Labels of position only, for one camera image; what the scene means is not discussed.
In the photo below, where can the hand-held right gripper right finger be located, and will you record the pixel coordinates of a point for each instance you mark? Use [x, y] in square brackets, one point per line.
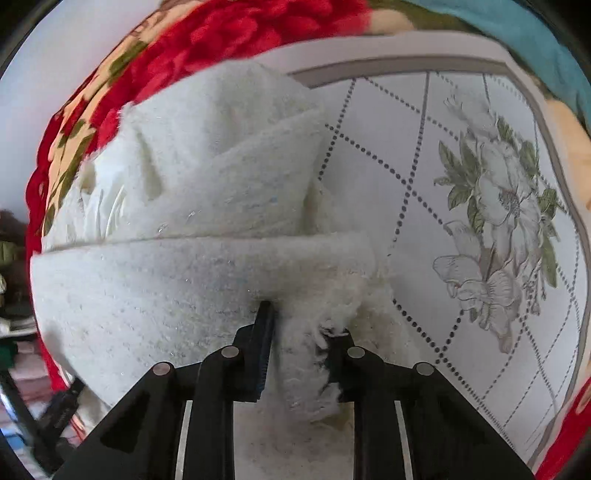
[330, 365]

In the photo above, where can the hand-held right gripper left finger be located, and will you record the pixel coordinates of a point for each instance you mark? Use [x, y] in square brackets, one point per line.
[265, 351]

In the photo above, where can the white fluffy garment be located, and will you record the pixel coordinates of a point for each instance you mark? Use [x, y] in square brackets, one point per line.
[198, 217]

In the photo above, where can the white quilted floral bedsheet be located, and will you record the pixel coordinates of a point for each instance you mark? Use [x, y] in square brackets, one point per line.
[415, 184]

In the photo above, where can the black tripod stand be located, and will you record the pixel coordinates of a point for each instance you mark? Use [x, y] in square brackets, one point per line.
[51, 415]

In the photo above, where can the red floral blanket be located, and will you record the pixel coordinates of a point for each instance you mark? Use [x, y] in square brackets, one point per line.
[221, 27]

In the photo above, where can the teal cloth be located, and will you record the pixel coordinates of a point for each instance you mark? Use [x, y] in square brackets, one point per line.
[521, 32]

